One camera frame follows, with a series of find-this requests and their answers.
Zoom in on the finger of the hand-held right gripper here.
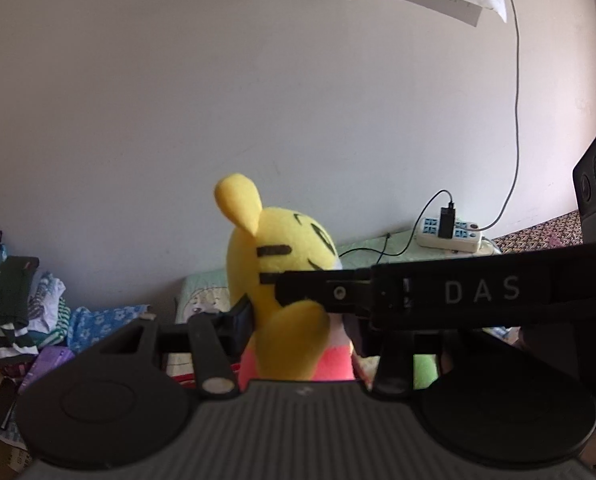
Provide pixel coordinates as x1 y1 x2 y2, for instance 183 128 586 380
275 267 375 320

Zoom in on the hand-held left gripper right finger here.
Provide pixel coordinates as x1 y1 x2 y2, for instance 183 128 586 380
358 327 484 397

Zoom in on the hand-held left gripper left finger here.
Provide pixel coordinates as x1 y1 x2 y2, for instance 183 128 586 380
94 297 255 402

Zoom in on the yellow tiger plush toy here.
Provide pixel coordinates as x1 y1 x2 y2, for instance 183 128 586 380
214 173 357 384

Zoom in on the white power strip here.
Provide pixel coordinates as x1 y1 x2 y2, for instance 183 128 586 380
416 217 483 253

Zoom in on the brown patterned blanket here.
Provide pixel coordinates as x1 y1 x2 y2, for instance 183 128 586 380
492 209 584 257

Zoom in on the black charger plug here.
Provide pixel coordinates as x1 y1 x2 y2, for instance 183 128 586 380
439 204 457 240

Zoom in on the blue floral cloth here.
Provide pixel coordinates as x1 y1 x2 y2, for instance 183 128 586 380
67 304 153 355

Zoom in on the purple box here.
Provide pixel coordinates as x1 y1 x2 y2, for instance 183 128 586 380
17 345 76 395

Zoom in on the pile of folded clothes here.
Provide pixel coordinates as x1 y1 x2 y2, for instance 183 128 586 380
0 230 73 368

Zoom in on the black charging cable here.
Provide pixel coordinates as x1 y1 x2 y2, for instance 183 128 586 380
338 189 454 261

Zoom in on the grey power cable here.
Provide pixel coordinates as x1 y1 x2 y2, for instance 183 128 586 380
470 0 523 233

